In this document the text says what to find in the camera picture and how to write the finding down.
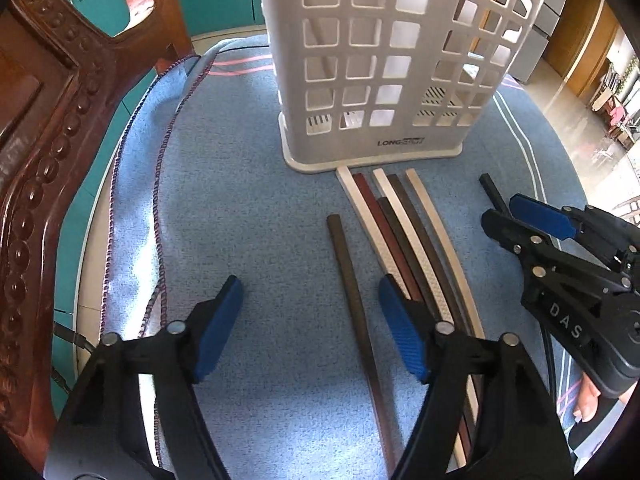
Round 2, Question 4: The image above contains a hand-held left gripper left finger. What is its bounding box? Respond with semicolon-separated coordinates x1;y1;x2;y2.
45;275;244;480

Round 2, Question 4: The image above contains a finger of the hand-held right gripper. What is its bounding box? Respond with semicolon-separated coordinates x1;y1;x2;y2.
480;208;627;292
508;194;640;272

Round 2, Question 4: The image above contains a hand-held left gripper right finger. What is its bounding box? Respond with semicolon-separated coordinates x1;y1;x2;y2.
378;274;576;480

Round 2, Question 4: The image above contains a black chopstick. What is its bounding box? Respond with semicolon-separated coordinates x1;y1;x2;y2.
478;173;509;214

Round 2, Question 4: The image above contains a white plastic utensil basket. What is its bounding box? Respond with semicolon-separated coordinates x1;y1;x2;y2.
252;0;557;175

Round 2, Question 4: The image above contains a person's right hand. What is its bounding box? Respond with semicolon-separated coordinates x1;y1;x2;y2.
574;376;602;423

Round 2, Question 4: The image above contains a blue cloth mat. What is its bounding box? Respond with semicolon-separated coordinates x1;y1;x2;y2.
100;30;601;480

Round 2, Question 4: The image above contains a distant wooden furniture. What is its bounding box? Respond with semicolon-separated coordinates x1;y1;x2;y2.
590;55;640;151

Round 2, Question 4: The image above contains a grey refrigerator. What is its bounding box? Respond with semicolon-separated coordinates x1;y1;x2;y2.
514;0;572;84

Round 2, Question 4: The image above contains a wooden door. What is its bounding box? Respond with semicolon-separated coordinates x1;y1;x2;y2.
544;0;622;99

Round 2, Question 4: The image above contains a carved wooden chair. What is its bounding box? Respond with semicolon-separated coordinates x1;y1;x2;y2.
0;0;197;461

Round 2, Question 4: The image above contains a thin black cable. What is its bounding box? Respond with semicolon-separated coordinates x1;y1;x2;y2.
540;325;559;397

